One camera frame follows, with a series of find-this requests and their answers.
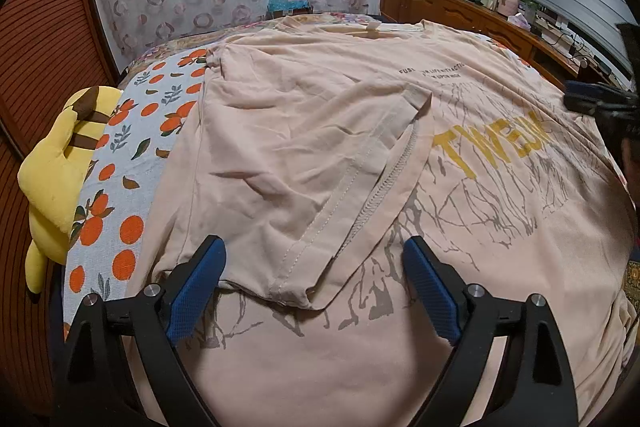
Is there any yellow plush toy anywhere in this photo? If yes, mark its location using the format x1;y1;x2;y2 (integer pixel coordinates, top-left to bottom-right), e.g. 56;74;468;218
17;85;123;295

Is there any orange fruit print bedsheet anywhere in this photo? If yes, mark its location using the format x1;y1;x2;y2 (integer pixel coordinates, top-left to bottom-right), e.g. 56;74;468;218
62;47;216;343

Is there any peach printed t-shirt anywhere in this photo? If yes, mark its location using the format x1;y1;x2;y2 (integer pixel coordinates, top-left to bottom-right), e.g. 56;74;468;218
125;19;637;427

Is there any brown wooden cabinet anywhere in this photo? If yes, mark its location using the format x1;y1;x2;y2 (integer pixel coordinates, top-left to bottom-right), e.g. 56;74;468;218
380;0;601;82

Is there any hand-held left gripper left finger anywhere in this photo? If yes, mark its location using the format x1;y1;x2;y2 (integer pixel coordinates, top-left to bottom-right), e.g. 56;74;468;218
52;235;227;427

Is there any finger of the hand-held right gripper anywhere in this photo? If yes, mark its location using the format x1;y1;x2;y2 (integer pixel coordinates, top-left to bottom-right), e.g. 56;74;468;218
564;79;626;114

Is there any brown ribbed wooden wardrobe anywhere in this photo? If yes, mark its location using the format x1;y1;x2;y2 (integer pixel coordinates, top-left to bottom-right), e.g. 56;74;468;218
0;0;121;408

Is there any teal crinkled item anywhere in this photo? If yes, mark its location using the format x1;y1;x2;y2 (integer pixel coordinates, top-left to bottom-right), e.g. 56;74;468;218
266;0;313;20

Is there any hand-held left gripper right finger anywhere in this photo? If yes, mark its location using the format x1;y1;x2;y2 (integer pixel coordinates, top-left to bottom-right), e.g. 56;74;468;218
404;235;578;427

